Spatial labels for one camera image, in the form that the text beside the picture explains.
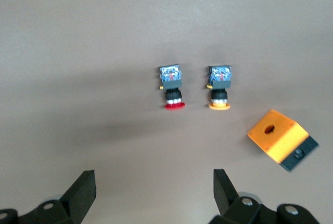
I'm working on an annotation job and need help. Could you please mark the orange black button enclosure box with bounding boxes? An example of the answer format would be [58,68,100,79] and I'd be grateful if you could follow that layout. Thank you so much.
[246,108,320,173]

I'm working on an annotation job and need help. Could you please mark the orange push button switch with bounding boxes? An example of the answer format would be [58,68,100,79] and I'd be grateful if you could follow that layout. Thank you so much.
[206,64,233,111]

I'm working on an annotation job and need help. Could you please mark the red push button switch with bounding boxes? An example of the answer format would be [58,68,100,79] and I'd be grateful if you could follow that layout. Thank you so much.
[158,63,187,111]

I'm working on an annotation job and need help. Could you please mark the brown table cover mat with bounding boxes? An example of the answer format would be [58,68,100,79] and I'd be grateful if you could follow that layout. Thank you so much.
[0,0,333,224]

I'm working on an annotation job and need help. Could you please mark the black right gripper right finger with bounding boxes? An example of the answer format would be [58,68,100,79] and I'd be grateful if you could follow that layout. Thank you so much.
[209,168,321,224]

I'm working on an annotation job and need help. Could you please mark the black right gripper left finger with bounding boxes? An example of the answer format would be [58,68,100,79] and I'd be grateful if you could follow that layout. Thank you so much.
[0,170,97,224]

